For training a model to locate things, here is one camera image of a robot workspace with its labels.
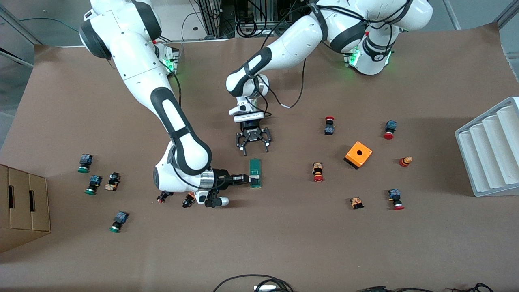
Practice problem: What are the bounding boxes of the green circuit board module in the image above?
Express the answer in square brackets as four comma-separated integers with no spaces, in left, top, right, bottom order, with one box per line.
[249,159,262,189]

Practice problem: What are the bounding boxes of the green pushbutton blue block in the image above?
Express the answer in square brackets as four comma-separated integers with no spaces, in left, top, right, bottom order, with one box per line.
[77,154,94,174]
[109,211,129,234]
[84,175,103,196]

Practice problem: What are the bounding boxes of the white board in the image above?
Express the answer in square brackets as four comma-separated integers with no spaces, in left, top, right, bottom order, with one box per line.
[57,0,232,48]

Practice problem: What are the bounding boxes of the brown cardboard box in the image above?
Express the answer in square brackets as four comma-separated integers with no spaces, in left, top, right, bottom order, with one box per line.
[0,164,51,254]

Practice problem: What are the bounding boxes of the white ridged tray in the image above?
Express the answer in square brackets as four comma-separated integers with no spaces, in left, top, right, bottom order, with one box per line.
[455,96,519,198]

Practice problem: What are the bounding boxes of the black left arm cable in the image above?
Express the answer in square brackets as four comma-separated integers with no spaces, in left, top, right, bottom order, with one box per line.
[259,57,308,109]

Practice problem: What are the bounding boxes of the orange button enclosure box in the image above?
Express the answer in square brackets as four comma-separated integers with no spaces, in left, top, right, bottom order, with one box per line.
[343,141,373,170]

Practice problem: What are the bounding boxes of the black switch orange block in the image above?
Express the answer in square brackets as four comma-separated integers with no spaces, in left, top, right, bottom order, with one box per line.
[104,172,121,192]

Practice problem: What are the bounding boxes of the black looped cable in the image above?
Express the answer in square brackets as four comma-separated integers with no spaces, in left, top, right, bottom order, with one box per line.
[212,274,294,292]

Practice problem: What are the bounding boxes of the black cable coil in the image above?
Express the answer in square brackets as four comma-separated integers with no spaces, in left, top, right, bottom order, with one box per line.
[236,16,261,39]

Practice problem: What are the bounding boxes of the aluminium frame rack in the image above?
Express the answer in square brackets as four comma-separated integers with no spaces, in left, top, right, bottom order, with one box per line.
[198,0,236,39]

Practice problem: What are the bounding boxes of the black cable with connector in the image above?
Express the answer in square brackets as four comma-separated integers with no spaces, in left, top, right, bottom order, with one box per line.
[357,283,495,292]

